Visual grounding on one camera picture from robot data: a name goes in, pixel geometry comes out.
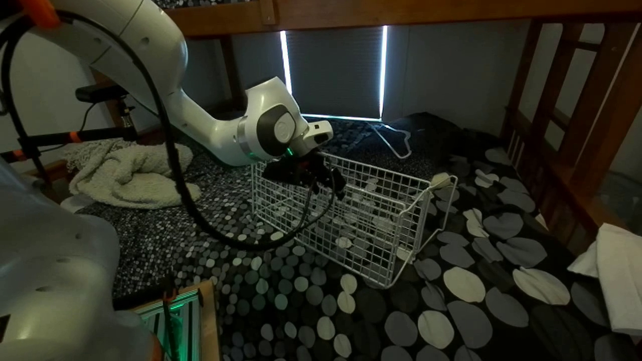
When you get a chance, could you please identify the black camera on stand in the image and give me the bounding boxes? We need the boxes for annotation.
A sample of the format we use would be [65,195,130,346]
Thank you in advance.
[75,82,130,128]

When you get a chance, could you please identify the dark window blind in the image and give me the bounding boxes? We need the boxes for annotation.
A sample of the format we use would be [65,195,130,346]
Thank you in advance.
[285,26,385,123]

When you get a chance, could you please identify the orange cable clip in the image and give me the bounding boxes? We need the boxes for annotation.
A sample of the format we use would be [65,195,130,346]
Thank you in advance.
[19,0,65,31]

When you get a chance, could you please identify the black grey dotted duvet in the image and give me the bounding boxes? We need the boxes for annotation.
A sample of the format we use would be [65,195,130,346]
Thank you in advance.
[87,113,642,361]

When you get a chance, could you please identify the white wire hanger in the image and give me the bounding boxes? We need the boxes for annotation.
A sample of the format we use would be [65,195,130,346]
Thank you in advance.
[348,123,415,162]

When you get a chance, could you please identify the white folded cloth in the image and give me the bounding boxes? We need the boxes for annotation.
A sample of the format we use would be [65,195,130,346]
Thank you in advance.
[567,222,642,338]

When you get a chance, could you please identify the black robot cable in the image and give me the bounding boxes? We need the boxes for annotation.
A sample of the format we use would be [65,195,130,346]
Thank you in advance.
[0,9,338,253]

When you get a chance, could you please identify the beige crumpled towel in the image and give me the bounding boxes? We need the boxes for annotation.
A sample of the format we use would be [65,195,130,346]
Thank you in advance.
[58,139,206,211]

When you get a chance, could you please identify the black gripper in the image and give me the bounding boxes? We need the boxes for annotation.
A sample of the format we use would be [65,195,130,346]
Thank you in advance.
[262,152,349,201]

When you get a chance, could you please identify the dark pillow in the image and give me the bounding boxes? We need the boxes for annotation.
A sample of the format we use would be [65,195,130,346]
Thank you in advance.
[400,110,483,161]

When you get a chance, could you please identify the black clamp bar orange band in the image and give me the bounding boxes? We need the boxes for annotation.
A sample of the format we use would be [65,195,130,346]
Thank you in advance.
[0,126,140,167]

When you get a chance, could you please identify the wooden crate green light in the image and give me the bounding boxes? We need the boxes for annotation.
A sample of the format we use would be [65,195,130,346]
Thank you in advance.
[128,279,226,361]

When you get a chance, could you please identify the white wire rack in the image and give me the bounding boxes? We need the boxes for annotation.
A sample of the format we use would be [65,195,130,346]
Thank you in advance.
[250,150,461,291]

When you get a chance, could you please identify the wooden bunk bed frame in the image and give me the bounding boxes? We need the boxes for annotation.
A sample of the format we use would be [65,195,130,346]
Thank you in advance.
[0,0,642,269]

